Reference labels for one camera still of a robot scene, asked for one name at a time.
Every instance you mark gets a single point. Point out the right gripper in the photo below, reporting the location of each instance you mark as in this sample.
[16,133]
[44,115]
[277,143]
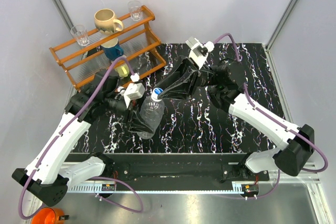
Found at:
[181,91]

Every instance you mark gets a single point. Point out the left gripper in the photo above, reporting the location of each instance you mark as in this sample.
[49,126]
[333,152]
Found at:
[134,123]

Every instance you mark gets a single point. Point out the clear plastic bottle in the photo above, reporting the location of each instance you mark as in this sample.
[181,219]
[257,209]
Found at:
[122,91]
[152,113]

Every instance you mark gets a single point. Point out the white bottle cap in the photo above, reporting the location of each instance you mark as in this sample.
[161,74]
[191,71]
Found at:
[155,94]
[120,88]

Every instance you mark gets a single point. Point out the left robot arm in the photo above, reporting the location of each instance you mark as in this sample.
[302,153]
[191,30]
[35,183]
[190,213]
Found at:
[45,177]

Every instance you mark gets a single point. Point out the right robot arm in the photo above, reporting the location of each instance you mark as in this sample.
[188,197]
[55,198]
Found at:
[227,91]

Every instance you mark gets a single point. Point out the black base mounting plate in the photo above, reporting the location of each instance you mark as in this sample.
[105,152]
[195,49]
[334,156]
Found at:
[171,170]

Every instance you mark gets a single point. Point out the yellow ceramic mug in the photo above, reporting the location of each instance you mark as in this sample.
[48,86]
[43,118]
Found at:
[122,70]

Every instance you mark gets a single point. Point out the orange wooden shelf rack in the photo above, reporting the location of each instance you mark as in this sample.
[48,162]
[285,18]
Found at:
[137,40]

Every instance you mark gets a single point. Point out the blue ceramic mug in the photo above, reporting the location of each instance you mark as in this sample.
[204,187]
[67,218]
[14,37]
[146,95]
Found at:
[112,49]

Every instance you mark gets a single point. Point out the clear drinking glass right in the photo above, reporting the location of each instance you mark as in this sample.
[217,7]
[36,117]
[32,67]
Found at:
[134,8]

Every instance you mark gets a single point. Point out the clear drinking glass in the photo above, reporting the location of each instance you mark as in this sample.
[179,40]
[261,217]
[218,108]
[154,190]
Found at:
[80,35]
[134,8]

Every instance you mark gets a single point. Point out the beige ceramic mug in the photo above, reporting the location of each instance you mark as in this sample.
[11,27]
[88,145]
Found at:
[107,23]

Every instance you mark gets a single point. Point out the clear drinking glass left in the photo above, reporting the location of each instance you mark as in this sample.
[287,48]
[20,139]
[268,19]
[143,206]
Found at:
[80,35]

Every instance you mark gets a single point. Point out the orange cup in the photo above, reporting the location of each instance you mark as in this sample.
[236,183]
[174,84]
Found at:
[50,216]

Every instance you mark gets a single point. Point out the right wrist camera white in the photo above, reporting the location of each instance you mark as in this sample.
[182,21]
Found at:
[199,51]

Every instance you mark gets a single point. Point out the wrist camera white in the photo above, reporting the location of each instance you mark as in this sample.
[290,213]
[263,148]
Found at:
[199,51]
[134,90]

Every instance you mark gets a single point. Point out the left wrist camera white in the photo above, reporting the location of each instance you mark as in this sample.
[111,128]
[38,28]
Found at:
[134,90]

